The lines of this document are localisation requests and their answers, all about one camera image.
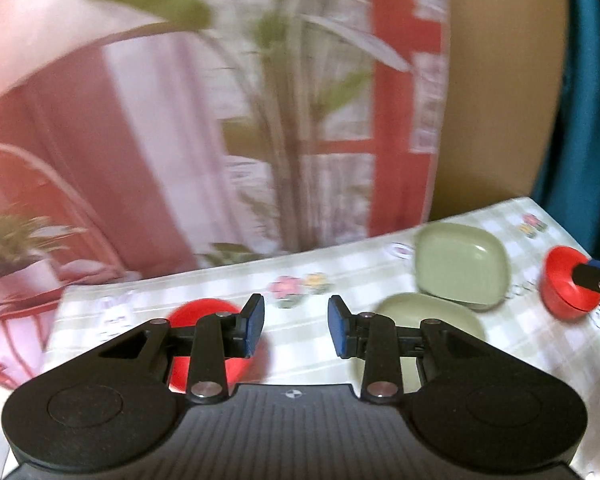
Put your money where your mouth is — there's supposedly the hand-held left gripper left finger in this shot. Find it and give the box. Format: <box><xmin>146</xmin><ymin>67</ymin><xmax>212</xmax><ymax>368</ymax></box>
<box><xmin>97</xmin><ymin>293</ymin><xmax>266</xmax><ymax>406</ymax></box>

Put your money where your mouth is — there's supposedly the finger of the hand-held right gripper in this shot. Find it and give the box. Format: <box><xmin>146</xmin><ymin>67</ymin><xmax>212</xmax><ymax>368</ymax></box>
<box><xmin>572</xmin><ymin>259</ymin><xmax>600</xmax><ymax>319</ymax></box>

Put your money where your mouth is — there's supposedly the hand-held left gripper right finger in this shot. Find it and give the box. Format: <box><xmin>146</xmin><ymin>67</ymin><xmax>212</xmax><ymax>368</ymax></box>
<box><xmin>327</xmin><ymin>294</ymin><xmax>502</xmax><ymax>406</ymax></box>

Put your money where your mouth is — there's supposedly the red plastic bowl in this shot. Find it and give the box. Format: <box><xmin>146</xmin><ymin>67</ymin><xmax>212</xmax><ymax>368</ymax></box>
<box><xmin>539</xmin><ymin>246</ymin><xmax>600</xmax><ymax>320</ymax></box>
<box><xmin>166</xmin><ymin>298</ymin><xmax>271</xmax><ymax>393</ymax></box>

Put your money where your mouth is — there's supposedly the green square plate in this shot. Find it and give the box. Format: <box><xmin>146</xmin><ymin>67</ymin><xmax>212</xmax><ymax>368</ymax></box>
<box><xmin>347</xmin><ymin>292</ymin><xmax>487</xmax><ymax>396</ymax></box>
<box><xmin>414</xmin><ymin>223</ymin><xmax>510</xmax><ymax>309</ymax></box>

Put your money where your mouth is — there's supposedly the green checked tablecloth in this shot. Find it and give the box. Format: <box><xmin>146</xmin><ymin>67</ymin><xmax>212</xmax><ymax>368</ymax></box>
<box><xmin>45</xmin><ymin>197</ymin><xmax>600</xmax><ymax>480</ymax></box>

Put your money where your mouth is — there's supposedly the teal curtain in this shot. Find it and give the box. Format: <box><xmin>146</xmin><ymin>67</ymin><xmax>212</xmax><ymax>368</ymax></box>
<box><xmin>530</xmin><ymin>0</ymin><xmax>600</xmax><ymax>262</ymax></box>

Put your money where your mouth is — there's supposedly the printed plant backdrop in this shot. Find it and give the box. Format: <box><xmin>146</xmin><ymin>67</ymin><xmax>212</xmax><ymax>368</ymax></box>
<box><xmin>0</xmin><ymin>0</ymin><xmax>452</xmax><ymax>392</ymax></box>

